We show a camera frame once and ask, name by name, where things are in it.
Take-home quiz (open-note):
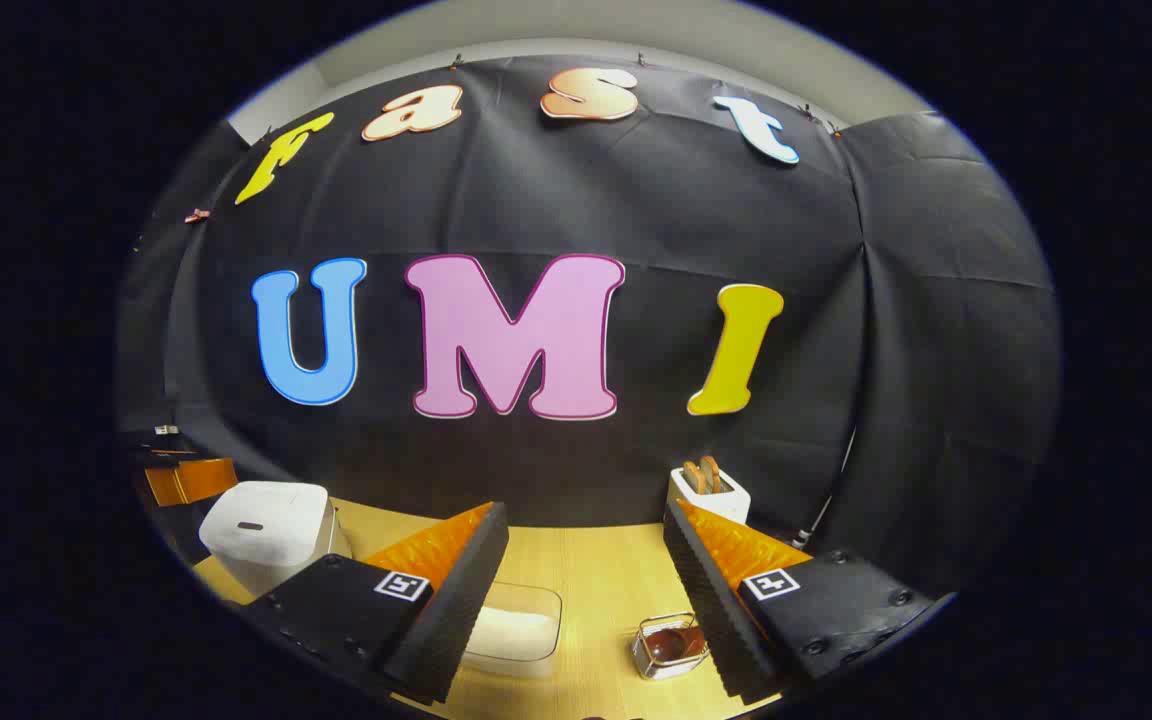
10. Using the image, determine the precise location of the metal wire chopstick holder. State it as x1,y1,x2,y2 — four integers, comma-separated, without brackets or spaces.
631,612,712,681

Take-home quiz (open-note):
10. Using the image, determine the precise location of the brown wooden spoon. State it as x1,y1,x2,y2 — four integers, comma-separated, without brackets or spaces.
641,620,707,666

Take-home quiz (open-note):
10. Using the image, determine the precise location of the clear plastic container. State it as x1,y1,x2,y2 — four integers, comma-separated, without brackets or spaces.
461,582,565,679

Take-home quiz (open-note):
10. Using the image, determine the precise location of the white toaster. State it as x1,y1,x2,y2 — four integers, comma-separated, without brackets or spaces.
667,465,752,526

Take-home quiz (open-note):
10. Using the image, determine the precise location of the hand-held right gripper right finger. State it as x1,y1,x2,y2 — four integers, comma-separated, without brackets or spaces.
663,498,937,706

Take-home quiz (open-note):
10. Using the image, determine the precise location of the black backdrop cloth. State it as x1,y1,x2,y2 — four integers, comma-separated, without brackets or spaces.
116,55,1065,601

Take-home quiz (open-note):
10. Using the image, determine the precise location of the white rice heap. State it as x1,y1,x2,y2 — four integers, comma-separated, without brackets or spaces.
466,605,557,666

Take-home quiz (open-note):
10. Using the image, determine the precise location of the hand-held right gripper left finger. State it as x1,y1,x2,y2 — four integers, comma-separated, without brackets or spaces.
241,500,512,706

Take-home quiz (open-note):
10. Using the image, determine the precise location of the thin white cable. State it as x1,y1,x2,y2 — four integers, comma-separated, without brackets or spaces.
798,428,857,546

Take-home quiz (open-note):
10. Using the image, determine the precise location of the white rice cooker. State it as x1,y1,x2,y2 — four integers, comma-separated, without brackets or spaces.
198,480,352,601

